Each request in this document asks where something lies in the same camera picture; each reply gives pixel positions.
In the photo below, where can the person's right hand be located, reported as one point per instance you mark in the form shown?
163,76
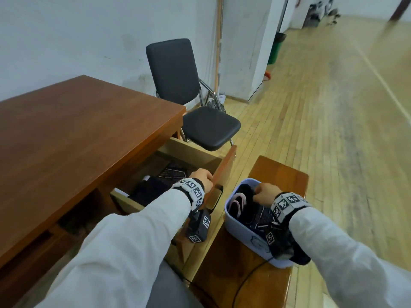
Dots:
266,192

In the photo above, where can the person's left hand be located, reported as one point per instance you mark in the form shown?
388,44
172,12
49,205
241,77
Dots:
204,179

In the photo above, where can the wooden drawer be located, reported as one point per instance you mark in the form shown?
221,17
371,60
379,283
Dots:
224,166

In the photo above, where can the light blue plastic basin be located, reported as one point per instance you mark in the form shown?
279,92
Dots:
247,246

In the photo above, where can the person's left forearm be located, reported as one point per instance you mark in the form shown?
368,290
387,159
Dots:
122,256

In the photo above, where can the person's right forearm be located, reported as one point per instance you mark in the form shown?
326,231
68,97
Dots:
346,256

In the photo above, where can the person's grey trouser legs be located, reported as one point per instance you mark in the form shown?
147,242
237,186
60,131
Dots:
173,288

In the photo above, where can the left wristband with marker tags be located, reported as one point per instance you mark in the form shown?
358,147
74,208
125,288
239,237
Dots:
192,192

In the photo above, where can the wristband with marker tags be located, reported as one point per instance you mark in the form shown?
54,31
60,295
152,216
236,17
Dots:
192,192
289,203

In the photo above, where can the brown wooden bench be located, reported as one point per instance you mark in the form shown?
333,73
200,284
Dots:
282,173

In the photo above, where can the right wristband with marker tags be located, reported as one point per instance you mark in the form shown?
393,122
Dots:
289,203

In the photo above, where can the grey mop head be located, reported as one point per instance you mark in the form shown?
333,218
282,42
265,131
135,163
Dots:
216,101

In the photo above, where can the black padded metal chair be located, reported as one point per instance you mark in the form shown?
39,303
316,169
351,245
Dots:
170,70

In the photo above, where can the orange hoop on floor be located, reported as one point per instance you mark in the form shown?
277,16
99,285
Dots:
267,75

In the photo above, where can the wooden mop stick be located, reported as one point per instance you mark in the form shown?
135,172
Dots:
219,44

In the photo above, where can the brown wooden desk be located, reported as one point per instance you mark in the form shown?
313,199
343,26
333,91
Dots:
74,134

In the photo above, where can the green trash bin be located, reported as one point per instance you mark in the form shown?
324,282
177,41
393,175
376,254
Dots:
276,49

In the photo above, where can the dark bags on bench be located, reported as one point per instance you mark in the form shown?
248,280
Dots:
313,14

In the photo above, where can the brown door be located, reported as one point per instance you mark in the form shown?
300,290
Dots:
401,7

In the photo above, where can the dark door frame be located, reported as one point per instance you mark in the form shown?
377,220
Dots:
284,14

